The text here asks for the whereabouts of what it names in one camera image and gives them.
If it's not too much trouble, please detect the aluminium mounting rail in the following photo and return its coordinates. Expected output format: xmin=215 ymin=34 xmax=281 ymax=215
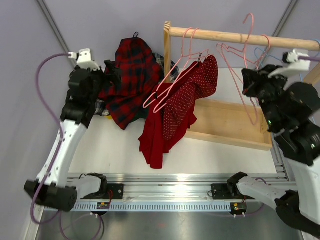
xmin=33 ymin=172 xmax=303 ymax=213

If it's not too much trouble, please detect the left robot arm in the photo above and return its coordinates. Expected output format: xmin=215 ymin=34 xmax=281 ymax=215
xmin=24 ymin=60 xmax=121 ymax=212

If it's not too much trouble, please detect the wooden clothes rack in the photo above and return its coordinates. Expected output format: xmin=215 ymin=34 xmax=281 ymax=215
xmin=163 ymin=21 xmax=320 ymax=151

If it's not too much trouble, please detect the pink hanger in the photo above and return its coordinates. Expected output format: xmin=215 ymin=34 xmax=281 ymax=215
xmin=142 ymin=27 xmax=203 ymax=109
xmin=255 ymin=34 xmax=271 ymax=70
xmin=152 ymin=27 xmax=213 ymax=114
xmin=216 ymin=12 xmax=259 ymax=125

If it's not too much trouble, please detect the yellow plastic tray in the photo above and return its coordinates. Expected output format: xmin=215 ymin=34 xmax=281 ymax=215
xmin=105 ymin=115 xmax=113 ymax=120

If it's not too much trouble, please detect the green plaid skirt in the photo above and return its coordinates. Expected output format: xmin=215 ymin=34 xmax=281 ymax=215
xmin=131 ymin=108 xmax=149 ymax=123

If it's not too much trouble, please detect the red polka dot skirt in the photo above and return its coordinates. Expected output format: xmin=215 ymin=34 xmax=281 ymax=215
xmin=162 ymin=55 xmax=219 ymax=141

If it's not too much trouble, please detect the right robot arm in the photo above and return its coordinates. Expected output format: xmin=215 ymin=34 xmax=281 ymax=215
xmin=226 ymin=65 xmax=320 ymax=238

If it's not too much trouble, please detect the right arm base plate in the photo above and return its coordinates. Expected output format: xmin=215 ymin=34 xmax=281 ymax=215
xmin=207 ymin=183 xmax=237 ymax=200

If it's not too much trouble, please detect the navy white plaid skirt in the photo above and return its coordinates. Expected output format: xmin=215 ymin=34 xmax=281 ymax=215
xmin=94 ymin=52 xmax=180 ymax=117

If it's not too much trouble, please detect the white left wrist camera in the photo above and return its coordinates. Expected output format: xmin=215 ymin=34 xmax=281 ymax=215
xmin=68 ymin=48 xmax=101 ymax=72

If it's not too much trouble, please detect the plain red skirt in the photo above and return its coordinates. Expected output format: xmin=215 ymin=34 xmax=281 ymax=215
xmin=137 ymin=61 xmax=201 ymax=170

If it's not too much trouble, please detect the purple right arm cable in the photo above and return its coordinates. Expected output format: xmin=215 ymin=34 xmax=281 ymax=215
xmin=298 ymin=55 xmax=320 ymax=62

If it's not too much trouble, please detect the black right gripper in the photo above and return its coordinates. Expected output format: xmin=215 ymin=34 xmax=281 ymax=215
xmin=242 ymin=64 xmax=291 ymax=130

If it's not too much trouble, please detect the red black plaid skirt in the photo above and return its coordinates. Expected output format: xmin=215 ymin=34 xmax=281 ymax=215
xmin=98 ymin=37 xmax=163 ymax=130

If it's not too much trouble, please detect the light blue wire hanger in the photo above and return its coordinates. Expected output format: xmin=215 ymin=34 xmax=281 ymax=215
xmin=253 ymin=37 xmax=320 ymax=83

